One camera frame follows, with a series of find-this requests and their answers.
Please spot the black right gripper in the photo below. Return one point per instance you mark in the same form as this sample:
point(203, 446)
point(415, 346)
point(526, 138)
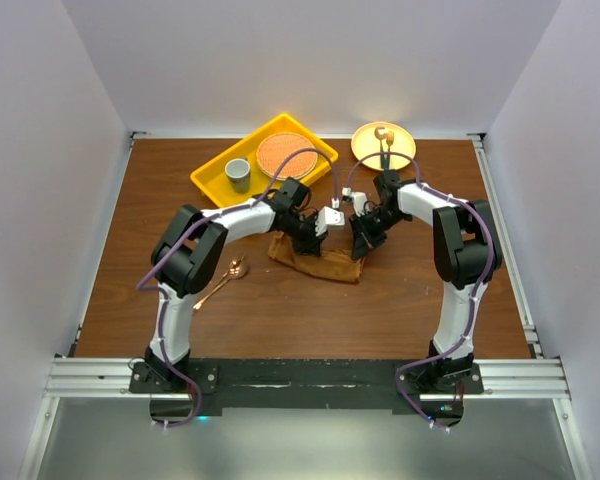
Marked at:
point(364, 240)

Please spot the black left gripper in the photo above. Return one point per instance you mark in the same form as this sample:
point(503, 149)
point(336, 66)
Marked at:
point(312, 244)

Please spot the brown cloth napkin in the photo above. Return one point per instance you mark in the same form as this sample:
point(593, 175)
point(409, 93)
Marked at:
point(333, 265)

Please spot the rose gold spoon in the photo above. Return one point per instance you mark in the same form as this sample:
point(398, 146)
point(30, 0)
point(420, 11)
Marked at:
point(234, 273)

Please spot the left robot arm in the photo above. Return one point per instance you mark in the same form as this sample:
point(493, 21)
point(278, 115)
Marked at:
point(186, 256)

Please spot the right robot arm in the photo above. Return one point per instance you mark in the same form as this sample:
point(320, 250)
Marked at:
point(466, 252)

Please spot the yellow plastic tray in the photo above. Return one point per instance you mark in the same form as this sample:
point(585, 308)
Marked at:
point(212, 180)

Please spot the yellow round plate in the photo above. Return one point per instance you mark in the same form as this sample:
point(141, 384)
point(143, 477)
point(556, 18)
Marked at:
point(365, 146)

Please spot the woven round coaster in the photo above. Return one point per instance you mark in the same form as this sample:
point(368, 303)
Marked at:
point(276, 148)

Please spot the grey ceramic cup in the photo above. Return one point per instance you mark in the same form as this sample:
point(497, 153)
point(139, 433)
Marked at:
point(238, 172)

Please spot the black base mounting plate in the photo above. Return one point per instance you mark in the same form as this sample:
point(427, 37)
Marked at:
point(351, 384)

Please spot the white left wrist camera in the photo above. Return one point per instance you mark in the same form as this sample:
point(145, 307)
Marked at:
point(328, 217)

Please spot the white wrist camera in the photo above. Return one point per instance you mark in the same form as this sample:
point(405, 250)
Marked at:
point(328, 217)
point(357, 200)

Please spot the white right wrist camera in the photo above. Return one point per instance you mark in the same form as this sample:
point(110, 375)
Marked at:
point(357, 200)

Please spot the wooden fork green handle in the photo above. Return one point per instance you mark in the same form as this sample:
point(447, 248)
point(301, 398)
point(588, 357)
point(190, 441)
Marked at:
point(389, 139)

